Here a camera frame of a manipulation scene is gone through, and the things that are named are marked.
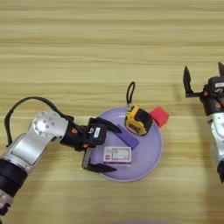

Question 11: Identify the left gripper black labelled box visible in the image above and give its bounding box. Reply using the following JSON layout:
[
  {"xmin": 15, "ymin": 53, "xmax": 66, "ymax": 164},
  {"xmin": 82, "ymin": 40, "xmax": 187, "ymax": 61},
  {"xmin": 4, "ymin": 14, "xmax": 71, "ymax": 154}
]
[{"xmin": 87, "ymin": 123, "xmax": 108, "ymax": 147}]

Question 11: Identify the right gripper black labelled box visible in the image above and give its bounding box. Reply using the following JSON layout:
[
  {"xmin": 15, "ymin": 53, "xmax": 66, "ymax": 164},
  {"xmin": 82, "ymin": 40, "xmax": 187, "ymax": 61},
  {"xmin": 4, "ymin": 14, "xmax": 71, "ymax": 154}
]
[{"xmin": 207, "ymin": 75, "xmax": 224, "ymax": 95}]

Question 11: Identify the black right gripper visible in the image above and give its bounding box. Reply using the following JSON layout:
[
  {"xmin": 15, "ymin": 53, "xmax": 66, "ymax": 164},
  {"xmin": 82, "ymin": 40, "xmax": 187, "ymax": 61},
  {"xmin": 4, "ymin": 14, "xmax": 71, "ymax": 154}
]
[{"xmin": 182, "ymin": 61, "xmax": 224, "ymax": 116}]

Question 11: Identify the white and red card box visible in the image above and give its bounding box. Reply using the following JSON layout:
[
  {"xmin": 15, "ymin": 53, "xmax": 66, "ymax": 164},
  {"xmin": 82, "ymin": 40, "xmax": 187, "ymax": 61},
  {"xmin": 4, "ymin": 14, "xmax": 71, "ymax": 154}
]
[{"xmin": 102, "ymin": 145, "xmax": 133, "ymax": 165}]

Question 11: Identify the yellow black tape measure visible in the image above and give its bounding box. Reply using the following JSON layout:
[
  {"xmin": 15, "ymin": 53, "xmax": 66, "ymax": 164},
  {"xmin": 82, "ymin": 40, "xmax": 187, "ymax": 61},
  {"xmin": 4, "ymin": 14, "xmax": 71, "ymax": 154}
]
[{"xmin": 124, "ymin": 80, "xmax": 154, "ymax": 137}]

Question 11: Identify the red cube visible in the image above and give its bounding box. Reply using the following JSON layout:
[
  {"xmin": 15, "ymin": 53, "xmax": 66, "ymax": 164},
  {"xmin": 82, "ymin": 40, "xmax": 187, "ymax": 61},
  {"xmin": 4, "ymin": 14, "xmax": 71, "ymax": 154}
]
[{"xmin": 149, "ymin": 105, "xmax": 171, "ymax": 129}]

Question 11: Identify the round purple plate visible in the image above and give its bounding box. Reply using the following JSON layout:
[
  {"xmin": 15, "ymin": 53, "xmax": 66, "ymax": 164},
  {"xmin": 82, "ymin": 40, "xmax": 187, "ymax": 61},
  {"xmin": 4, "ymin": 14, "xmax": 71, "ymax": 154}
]
[{"xmin": 87, "ymin": 106, "xmax": 165, "ymax": 183}]

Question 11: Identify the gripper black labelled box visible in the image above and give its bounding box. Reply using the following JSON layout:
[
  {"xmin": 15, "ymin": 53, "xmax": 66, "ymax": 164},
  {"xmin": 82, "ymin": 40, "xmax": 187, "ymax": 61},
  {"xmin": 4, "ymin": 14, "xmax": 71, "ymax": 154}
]
[
  {"xmin": 207, "ymin": 75, "xmax": 224, "ymax": 95},
  {"xmin": 87, "ymin": 123, "xmax": 108, "ymax": 147}
]

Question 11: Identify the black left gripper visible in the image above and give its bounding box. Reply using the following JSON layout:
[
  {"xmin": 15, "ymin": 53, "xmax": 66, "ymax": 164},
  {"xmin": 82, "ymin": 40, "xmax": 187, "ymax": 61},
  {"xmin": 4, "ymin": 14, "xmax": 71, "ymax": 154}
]
[{"xmin": 59, "ymin": 115, "xmax": 123, "ymax": 174}]

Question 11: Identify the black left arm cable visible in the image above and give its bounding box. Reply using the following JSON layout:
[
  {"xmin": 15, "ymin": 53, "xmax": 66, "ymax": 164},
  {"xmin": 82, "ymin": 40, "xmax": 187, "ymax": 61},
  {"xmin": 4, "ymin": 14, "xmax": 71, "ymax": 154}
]
[{"xmin": 4, "ymin": 96, "xmax": 74, "ymax": 147}]

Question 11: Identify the purple rectangular block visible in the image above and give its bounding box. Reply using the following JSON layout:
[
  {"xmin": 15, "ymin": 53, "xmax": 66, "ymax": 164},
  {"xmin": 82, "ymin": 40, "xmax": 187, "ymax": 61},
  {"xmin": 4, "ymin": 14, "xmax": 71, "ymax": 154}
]
[{"xmin": 115, "ymin": 123, "xmax": 141, "ymax": 150}]

